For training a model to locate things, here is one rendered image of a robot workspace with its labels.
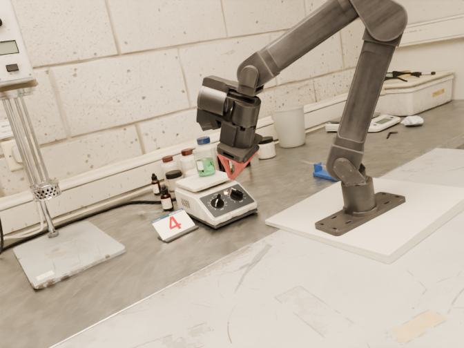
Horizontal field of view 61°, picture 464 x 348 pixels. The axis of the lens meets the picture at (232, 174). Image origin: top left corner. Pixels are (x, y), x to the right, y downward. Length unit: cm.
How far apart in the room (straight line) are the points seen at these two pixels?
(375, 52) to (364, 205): 29
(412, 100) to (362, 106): 112
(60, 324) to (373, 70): 69
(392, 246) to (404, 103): 122
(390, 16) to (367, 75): 10
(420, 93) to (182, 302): 150
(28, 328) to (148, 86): 90
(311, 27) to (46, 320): 69
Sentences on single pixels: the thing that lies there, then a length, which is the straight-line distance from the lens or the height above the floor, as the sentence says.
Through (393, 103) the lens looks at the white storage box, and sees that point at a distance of 192.
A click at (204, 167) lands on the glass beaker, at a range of 103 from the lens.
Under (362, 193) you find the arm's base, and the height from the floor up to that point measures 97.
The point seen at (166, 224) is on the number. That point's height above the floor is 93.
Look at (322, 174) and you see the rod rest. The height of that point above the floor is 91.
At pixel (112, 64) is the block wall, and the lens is 139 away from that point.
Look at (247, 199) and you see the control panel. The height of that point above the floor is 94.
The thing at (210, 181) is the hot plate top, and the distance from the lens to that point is 100.
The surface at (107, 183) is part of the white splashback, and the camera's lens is 134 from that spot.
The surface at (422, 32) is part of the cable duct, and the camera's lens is 219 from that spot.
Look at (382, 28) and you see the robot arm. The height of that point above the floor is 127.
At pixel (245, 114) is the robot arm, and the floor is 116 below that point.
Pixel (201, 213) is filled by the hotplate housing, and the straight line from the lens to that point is 96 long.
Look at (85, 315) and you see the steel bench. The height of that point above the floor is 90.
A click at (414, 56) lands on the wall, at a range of 228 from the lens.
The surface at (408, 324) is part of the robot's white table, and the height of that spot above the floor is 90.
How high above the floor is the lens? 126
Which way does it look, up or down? 15 degrees down
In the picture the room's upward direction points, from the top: 11 degrees counter-clockwise
